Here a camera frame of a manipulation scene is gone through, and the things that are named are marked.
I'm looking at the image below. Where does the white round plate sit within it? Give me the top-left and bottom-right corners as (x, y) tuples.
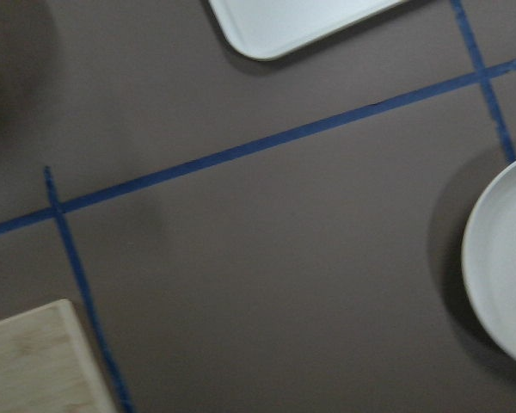
(461, 161), (516, 361)

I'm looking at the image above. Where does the white bear tray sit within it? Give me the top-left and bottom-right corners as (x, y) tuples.
(209, 0), (402, 61)

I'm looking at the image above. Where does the bamboo cutting board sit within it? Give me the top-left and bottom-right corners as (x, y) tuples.
(0, 299), (118, 412)

